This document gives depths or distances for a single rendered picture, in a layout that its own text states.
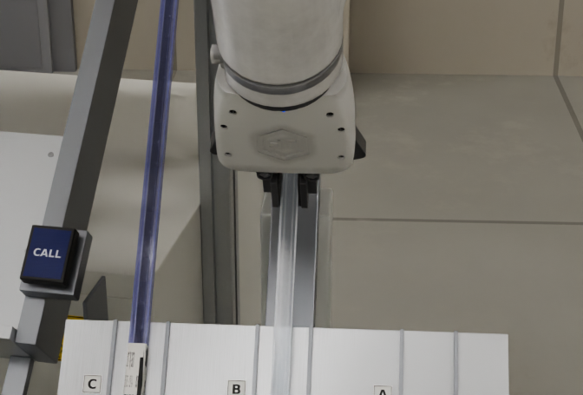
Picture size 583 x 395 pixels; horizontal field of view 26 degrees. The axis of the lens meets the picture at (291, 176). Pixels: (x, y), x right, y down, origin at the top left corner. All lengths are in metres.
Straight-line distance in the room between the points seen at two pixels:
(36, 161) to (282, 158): 0.34
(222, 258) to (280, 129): 0.74
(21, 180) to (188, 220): 0.41
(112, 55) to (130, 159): 0.52
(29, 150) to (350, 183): 2.06
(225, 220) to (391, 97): 2.24
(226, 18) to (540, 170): 2.58
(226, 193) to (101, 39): 0.42
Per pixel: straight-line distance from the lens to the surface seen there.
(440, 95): 3.83
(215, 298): 1.65
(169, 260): 1.48
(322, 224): 1.07
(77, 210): 1.17
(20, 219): 1.17
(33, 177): 1.18
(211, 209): 1.59
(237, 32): 0.79
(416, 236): 2.93
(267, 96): 0.83
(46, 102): 1.96
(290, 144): 0.90
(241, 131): 0.89
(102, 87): 1.21
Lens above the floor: 1.28
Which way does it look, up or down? 23 degrees down
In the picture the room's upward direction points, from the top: straight up
